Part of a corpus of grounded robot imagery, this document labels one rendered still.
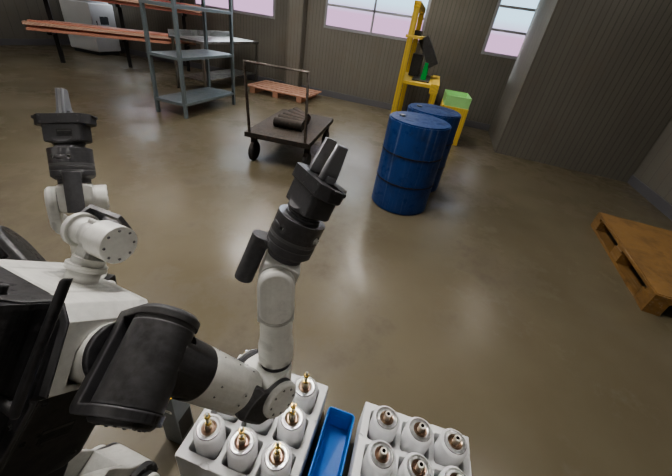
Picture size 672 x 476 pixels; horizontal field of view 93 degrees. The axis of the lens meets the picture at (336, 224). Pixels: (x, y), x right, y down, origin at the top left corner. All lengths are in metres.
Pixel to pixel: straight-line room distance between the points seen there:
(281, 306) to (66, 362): 0.30
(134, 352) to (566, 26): 5.50
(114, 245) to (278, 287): 0.29
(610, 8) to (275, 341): 5.47
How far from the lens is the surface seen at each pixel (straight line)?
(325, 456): 1.50
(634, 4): 5.75
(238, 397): 0.67
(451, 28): 6.89
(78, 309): 0.60
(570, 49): 5.60
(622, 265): 3.55
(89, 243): 0.67
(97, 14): 9.84
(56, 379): 0.61
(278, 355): 0.69
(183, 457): 1.33
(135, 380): 0.52
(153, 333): 0.53
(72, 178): 0.95
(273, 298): 0.58
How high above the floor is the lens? 1.39
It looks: 32 degrees down
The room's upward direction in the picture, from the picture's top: 9 degrees clockwise
